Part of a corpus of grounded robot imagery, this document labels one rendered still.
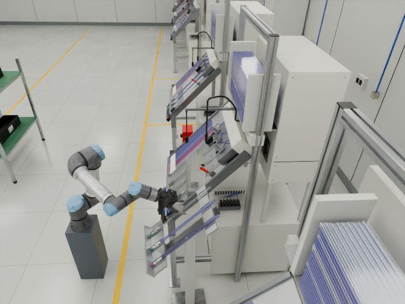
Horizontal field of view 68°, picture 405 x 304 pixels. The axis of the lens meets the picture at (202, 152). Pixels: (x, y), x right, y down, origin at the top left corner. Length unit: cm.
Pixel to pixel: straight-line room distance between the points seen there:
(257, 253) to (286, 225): 35
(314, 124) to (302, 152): 19
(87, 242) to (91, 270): 34
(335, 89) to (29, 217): 289
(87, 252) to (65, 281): 41
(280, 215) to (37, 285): 196
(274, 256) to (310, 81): 142
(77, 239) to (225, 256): 108
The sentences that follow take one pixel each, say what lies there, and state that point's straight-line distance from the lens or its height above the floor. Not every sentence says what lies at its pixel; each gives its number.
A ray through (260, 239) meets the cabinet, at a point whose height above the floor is 46.
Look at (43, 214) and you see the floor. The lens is 341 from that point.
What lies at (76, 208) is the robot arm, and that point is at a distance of 222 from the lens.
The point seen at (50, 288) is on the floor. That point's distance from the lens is 283.
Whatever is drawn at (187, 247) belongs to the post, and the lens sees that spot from 189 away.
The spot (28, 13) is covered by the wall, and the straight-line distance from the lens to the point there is 1132.
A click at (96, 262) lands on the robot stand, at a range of 257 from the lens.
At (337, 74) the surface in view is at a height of 171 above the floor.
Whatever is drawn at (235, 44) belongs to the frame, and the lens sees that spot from 208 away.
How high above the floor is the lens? 223
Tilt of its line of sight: 35 degrees down
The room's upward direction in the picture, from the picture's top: 2 degrees clockwise
